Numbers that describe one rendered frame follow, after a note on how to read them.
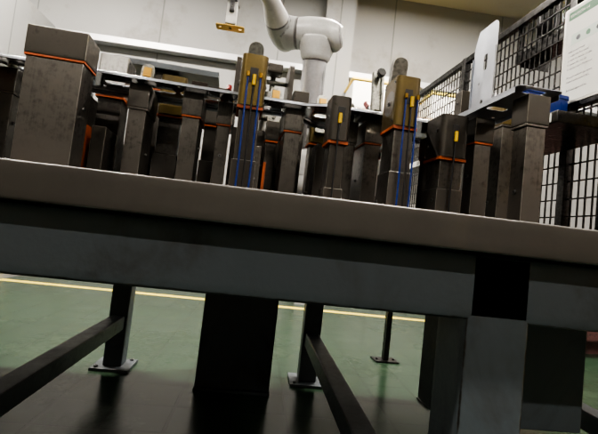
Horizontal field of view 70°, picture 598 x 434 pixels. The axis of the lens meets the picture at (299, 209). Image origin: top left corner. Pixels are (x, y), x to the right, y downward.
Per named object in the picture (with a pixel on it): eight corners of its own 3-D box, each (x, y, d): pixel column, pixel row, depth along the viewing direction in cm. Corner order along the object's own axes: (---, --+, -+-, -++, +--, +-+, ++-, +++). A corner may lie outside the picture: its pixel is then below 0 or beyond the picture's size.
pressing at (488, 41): (488, 133, 119) (497, 17, 121) (465, 141, 131) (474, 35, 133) (489, 133, 119) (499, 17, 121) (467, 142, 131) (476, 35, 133)
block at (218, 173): (205, 208, 110) (218, 100, 112) (206, 210, 117) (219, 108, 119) (220, 210, 111) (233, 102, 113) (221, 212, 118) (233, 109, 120)
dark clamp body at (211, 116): (189, 211, 127) (206, 84, 129) (193, 212, 138) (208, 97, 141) (214, 213, 128) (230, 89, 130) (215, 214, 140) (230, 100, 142)
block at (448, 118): (438, 233, 95) (449, 108, 96) (415, 233, 106) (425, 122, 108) (468, 237, 96) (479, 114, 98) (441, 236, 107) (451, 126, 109)
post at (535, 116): (517, 237, 82) (529, 92, 84) (501, 237, 87) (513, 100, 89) (540, 240, 83) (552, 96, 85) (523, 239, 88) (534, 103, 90)
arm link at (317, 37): (283, 194, 198) (329, 200, 194) (274, 196, 183) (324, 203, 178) (302, 22, 189) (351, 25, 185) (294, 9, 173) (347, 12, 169)
